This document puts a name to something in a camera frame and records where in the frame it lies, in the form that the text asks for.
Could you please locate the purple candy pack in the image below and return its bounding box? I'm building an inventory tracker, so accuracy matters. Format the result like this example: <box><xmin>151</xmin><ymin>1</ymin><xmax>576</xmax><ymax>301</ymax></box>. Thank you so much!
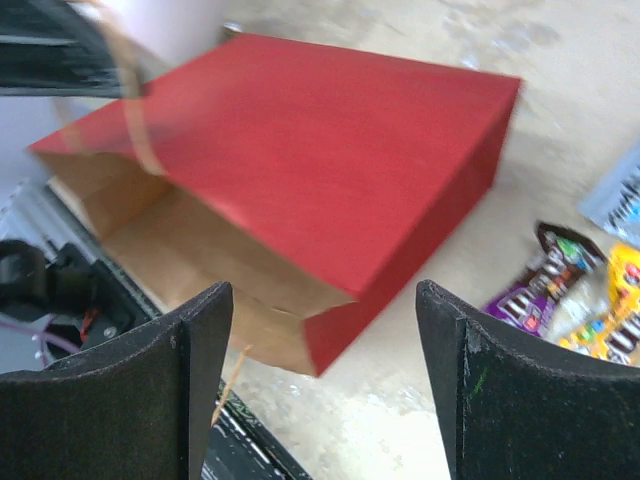
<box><xmin>482</xmin><ymin>221</ymin><xmax>606</xmax><ymax>337</ymax></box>

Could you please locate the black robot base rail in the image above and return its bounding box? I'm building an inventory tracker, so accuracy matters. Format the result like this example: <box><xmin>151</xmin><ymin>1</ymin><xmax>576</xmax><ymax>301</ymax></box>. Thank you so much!
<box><xmin>1</xmin><ymin>182</ymin><xmax>306</xmax><ymax>479</ymax></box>

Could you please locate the yellow candy pack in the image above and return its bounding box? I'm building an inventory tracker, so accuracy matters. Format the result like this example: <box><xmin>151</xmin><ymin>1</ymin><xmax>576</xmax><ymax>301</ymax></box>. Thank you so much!
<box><xmin>556</xmin><ymin>243</ymin><xmax>639</xmax><ymax>367</ymax></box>

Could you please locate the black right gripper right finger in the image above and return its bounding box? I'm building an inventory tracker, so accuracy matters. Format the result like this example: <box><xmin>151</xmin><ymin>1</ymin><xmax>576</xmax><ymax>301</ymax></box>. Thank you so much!
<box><xmin>416</xmin><ymin>280</ymin><xmax>639</xmax><ymax>479</ymax></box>

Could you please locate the white blue snack wrapper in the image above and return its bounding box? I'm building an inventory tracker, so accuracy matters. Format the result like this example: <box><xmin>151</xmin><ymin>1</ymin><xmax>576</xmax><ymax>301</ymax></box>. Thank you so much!
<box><xmin>578</xmin><ymin>143</ymin><xmax>639</xmax><ymax>248</ymax></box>

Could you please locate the red paper bag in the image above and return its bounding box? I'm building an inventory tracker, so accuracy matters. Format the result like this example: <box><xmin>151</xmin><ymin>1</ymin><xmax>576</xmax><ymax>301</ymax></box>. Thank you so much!
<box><xmin>31</xmin><ymin>33</ymin><xmax>521</xmax><ymax>377</ymax></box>

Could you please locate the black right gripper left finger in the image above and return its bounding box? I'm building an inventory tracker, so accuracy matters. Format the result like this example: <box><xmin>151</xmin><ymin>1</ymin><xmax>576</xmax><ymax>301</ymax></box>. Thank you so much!
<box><xmin>1</xmin><ymin>282</ymin><xmax>233</xmax><ymax>479</ymax></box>

